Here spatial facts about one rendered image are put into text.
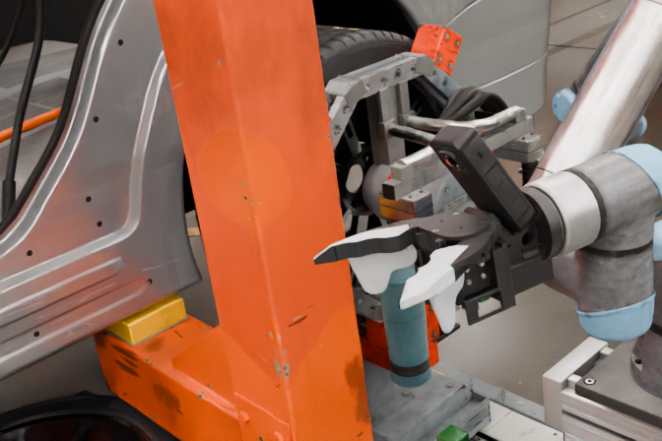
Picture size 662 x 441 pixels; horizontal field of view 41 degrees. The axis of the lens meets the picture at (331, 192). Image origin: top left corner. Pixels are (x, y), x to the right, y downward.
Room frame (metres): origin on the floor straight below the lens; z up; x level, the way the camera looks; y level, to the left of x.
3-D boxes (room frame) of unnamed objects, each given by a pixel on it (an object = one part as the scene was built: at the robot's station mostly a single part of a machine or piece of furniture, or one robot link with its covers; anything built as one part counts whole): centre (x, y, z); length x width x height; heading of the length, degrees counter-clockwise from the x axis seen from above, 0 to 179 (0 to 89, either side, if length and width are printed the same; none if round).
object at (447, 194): (1.72, -0.18, 0.85); 0.21 x 0.14 x 0.14; 40
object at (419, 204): (1.51, -0.13, 0.93); 0.09 x 0.05 x 0.05; 40
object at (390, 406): (1.91, -0.02, 0.32); 0.40 x 0.30 x 0.28; 130
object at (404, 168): (1.62, -0.14, 1.03); 0.19 x 0.18 x 0.11; 40
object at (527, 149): (1.73, -0.39, 0.93); 0.09 x 0.05 x 0.05; 40
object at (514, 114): (1.74, -0.29, 1.03); 0.19 x 0.18 x 0.11; 40
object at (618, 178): (0.80, -0.28, 1.21); 0.11 x 0.08 x 0.09; 116
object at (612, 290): (0.81, -0.27, 1.11); 0.11 x 0.08 x 0.11; 26
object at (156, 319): (1.65, 0.42, 0.71); 0.14 x 0.14 x 0.05; 40
